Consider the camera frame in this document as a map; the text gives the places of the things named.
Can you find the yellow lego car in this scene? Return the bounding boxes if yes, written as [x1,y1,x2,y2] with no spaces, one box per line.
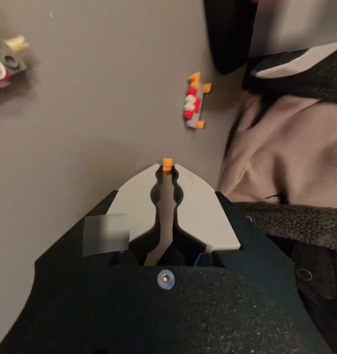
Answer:
[0,26,31,90]

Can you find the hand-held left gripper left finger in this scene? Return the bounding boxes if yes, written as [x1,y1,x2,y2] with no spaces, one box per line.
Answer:
[106,164,161,256]

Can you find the red white lego assembly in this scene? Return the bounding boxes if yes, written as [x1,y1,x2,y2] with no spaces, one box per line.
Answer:
[183,71,213,130]

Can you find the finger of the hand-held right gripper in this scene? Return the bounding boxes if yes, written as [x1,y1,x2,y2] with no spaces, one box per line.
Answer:
[254,41,337,79]

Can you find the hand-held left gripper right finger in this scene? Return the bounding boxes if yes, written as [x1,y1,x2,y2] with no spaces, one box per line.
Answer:
[173,164,241,253]

